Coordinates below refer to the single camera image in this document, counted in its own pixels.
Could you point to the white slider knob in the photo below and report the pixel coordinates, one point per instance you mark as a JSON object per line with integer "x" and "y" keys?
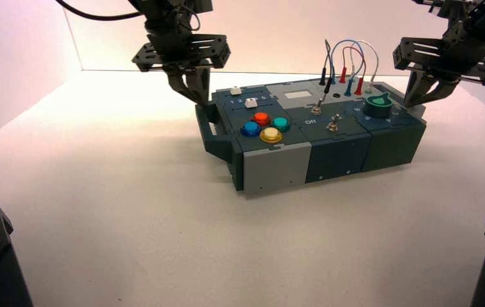
{"x": 251, "y": 103}
{"x": 236, "y": 90}

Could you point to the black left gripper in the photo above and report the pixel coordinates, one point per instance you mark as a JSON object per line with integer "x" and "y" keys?
{"x": 178, "y": 51}

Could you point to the silver toggle switch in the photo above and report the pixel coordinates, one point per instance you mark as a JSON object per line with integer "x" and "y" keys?
{"x": 317, "y": 109}
{"x": 333, "y": 124}

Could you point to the orange round push button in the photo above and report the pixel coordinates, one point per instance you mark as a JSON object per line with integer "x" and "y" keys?
{"x": 262, "y": 118}

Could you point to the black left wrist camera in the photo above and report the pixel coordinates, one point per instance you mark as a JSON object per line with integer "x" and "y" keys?
{"x": 197, "y": 4}

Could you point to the blue round push button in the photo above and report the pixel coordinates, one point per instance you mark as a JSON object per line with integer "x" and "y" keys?
{"x": 250, "y": 129}

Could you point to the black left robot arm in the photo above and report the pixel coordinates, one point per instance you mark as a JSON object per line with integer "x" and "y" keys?
{"x": 170, "y": 15}

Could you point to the teal round push button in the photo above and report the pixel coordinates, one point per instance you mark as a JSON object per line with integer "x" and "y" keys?
{"x": 281, "y": 123}

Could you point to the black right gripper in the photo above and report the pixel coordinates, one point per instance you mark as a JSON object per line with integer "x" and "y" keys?
{"x": 458, "y": 59}

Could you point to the yellow round push button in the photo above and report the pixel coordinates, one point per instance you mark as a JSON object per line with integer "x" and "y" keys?
{"x": 271, "y": 134}

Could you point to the blue grey control box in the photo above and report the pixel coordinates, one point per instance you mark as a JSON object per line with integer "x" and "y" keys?
{"x": 276, "y": 169}

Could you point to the green rotary knob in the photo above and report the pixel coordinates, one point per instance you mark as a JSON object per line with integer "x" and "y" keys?
{"x": 377, "y": 108}

